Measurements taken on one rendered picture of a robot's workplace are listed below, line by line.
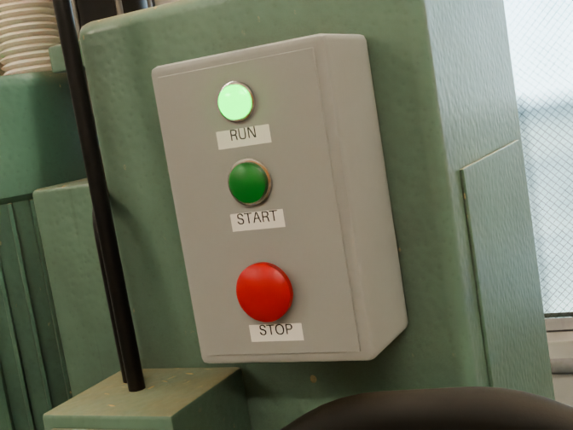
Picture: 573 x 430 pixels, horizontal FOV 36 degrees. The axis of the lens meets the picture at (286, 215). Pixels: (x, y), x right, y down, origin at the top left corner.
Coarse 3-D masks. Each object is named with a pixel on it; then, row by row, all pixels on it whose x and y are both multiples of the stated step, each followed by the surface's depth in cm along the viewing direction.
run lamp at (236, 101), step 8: (224, 88) 43; (232, 88) 43; (240, 88) 43; (248, 88) 43; (224, 96) 43; (232, 96) 43; (240, 96) 42; (248, 96) 43; (224, 104) 43; (232, 104) 43; (240, 104) 43; (248, 104) 43; (224, 112) 43; (232, 112) 43; (240, 112) 43; (248, 112) 43; (232, 120) 43; (240, 120) 43
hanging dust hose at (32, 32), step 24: (0, 0) 207; (24, 0) 208; (48, 0) 214; (0, 24) 209; (24, 24) 208; (48, 24) 211; (0, 48) 211; (24, 48) 208; (48, 48) 211; (24, 72) 209
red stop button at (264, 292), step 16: (256, 272) 43; (272, 272) 43; (240, 288) 44; (256, 288) 43; (272, 288) 43; (288, 288) 43; (240, 304) 44; (256, 304) 44; (272, 304) 43; (288, 304) 43; (272, 320) 44
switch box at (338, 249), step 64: (192, 64) 44; (256, 64) 42; (320, 64) 41; (192, 128) 45; (320, 128) 42; (192, 192) 45; (320, 192) 42; (384, 192) 46; (192, 256) 46; (256, 256) 44; (320, 256) 43; (384, 256) 45; (256, 320) 45; (320, 320) 43; (384, 320) 44
